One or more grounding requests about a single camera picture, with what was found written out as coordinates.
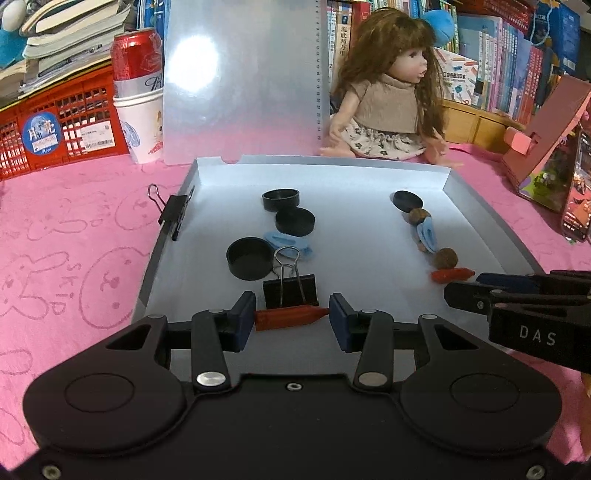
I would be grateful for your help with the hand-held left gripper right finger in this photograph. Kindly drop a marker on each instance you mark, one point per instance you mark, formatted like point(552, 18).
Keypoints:
point(341, 323)

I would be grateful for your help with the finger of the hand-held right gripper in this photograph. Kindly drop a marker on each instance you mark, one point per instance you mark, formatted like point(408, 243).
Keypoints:
point(503, 280)
point(466, 295)

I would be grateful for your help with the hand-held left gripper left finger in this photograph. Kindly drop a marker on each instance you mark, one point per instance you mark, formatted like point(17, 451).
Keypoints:
point(242, 323)

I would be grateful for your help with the orange toy sausage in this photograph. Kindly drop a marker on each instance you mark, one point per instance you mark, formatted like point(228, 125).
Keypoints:
point(450, 275)

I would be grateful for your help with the brown walnut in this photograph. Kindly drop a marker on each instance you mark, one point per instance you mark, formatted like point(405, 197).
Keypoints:
point(420, 216)
point(445, 258)

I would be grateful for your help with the red pointed plastic piece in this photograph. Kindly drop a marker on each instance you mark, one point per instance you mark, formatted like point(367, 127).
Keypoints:
point(286, 318)

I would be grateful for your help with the large black cap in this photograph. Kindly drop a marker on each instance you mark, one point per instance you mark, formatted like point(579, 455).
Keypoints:
point(249, 270)

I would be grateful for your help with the large black binder clip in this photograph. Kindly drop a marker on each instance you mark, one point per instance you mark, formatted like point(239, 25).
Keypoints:
point(291, 290)

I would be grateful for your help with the blue plastic clip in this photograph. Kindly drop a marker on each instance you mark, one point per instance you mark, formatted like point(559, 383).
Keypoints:
point(284, 240)
point(427, 235)

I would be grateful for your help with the white cardboard box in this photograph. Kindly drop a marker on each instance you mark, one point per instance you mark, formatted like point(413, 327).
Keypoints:
point(360, 240)

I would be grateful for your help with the small black cap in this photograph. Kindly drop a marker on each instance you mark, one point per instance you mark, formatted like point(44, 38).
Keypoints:
point(295, 224)

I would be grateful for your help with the small black binder clip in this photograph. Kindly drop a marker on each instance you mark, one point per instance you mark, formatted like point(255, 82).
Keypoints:
point(173, 212)

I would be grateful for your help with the wooden drawer box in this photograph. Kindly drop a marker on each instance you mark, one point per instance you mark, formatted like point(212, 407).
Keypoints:
point(489, 129)

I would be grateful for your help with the pink cardboard toy house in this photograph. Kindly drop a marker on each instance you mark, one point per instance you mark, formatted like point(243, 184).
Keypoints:
point(549, 124)

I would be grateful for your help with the pink printed blanket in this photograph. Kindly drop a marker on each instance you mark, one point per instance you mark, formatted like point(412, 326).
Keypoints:
point(69, 277)

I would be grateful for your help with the long-haired doll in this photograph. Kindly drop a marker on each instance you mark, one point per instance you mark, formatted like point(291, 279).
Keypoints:
point(383, 106)

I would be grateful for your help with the white printed carton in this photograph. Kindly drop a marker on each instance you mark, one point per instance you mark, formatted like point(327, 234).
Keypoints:
point(457, 78)

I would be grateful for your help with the row of upright books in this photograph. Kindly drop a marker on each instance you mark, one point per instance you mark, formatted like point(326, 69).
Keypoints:
point(503, 64)

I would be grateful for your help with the white paper cup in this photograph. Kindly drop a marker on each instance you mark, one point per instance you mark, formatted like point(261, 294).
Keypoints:
point(138, 134)

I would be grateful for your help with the translucent plastic clipboard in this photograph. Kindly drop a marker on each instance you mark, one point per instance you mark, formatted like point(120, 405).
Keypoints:
point(240, 92)

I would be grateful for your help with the blue carton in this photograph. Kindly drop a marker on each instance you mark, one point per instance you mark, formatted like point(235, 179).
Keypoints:
point(558, 27)

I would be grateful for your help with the round blue plush toy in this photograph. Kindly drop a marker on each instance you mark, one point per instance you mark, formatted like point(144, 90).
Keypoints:
point(443, 25)

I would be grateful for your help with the red plastic basket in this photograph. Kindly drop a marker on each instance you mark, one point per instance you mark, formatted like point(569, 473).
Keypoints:
point(41, 136)

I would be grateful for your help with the red drink can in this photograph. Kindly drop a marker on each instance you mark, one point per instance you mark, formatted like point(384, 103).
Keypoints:
point(134, 64)

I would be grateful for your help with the stack of books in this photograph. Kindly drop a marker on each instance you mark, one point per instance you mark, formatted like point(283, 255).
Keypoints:
point(69, 41)

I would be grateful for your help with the blue and white plush toy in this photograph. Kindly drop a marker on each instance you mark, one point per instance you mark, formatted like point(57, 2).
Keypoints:
point(9, 46)

